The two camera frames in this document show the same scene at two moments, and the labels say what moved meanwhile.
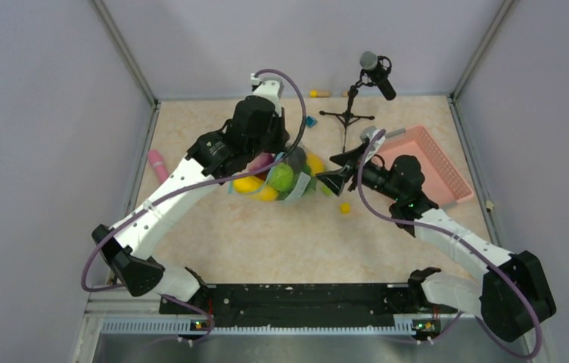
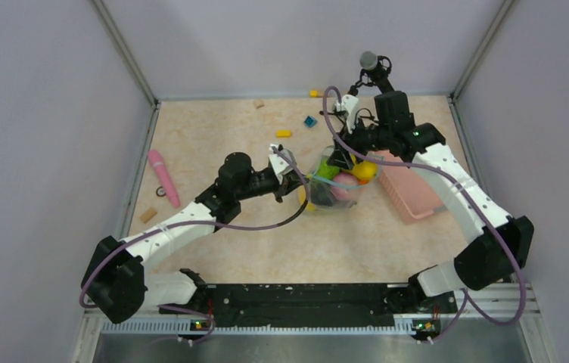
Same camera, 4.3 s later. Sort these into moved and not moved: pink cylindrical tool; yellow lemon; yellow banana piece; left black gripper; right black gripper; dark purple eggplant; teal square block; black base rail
Moved: dark purple eggplant; right black gripper; yellow lemon; left black gripper; yellow banana piece
Not moved: teal square block; pink cylindrical tool; black base rail
